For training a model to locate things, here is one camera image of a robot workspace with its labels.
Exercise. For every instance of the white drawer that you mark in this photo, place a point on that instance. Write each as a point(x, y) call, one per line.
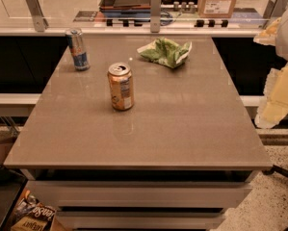
point(145, 221)
point(139, 194)

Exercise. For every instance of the lower white drawer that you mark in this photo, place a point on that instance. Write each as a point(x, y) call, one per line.
point(145, 221)

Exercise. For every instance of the metal glass bracket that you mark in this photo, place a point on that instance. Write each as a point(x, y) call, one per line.
point(274, 10)
point(155, 11)
point(39, 21)

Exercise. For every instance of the left metal glass bracket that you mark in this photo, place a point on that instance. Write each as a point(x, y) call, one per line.
point(39, 21)

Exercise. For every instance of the orange soda can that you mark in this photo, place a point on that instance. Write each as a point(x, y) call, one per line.
point(121, 86)

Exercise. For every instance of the snack packages on floor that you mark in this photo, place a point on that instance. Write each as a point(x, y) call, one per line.
point(29, 214)

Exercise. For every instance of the right metal glass bracket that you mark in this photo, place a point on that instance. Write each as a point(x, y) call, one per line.
point(274, 10)

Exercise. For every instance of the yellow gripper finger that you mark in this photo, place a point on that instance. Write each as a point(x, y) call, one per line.
point(269, 35)
point(274, 106)

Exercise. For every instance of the upper white drawer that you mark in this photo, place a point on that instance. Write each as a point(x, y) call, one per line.
point(139, 194)

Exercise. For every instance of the blue silver energy drink can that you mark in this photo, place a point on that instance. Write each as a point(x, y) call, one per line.
point(77, 49)

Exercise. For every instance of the green jalapeno chip bag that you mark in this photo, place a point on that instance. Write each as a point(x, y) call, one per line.
point(166, 52)

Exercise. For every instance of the cardboard box with label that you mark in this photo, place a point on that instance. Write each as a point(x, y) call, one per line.
point(215, 8)

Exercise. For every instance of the middle metal glass bracket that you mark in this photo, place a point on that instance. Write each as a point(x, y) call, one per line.
point(155, 11)

